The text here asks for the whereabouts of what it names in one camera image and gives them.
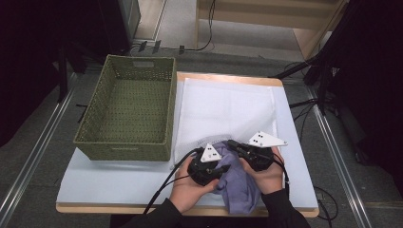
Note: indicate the person's left hand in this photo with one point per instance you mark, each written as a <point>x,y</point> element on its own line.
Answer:
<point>187,193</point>

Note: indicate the green woven basket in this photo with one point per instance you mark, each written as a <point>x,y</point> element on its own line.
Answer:
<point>133,110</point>

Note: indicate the purple shirt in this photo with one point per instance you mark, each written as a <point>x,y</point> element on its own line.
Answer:
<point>237,190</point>

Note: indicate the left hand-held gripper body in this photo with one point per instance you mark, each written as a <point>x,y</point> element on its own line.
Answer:
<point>210,155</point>

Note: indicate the dark curtain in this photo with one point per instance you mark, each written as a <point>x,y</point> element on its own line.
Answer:
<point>374,79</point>
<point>25,63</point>

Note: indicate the wooden shelf unit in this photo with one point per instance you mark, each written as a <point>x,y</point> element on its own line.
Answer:
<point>247,19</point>

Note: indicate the white table mat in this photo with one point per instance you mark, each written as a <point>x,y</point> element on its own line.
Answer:
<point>104,183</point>

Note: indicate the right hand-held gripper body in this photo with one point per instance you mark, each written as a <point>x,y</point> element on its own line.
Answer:
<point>264,139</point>

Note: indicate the black cabinet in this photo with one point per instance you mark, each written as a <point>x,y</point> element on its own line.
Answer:
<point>111,25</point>

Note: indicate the white mesh laundry bag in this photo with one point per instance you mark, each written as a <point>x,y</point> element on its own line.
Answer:
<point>221,110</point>

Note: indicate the black metal stand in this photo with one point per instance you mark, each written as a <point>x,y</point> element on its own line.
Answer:
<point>323,85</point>

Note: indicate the metal floor rail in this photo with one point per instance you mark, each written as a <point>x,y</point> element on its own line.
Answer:
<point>38,145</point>
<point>331,142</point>

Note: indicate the black floor tape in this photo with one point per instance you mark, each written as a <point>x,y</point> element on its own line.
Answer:
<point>83,115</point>

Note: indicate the person's right hand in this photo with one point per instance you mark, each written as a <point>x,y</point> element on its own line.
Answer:
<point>269,180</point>

